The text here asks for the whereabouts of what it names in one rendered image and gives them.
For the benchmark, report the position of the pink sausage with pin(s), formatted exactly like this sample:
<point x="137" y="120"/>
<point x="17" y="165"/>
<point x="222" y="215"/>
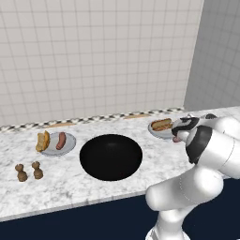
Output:
<point x="61" y="141"/>
<point x="176" y="139"/>

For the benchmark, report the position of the large black bowl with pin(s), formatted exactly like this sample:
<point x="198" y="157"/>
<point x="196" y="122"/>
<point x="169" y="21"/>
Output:
<point x="111" y="157"/>

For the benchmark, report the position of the brown wooden shaker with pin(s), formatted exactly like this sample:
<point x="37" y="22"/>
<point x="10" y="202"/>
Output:
<point x="21" y="173"/>
<point x="37" y="171"/>

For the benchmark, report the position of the yellow-brown bun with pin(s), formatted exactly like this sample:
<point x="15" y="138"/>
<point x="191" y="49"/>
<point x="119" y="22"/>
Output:
<point x="161" y="124"/>
<point x="42" y="141"/>

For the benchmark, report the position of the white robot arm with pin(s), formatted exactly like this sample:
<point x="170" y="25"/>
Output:
<point x="200" y="184"/>

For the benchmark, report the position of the dark blue counter cabinet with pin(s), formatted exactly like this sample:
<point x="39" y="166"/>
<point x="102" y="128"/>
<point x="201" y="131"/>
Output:
<point x="78" y="223"/>

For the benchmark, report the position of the grey plate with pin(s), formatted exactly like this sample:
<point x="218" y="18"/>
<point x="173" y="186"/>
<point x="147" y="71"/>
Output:
<point x="156" y="133"/>
<point x="69" y="144"/>

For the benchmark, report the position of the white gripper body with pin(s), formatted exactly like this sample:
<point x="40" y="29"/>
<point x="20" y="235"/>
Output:
<point x="182" y="128"/>

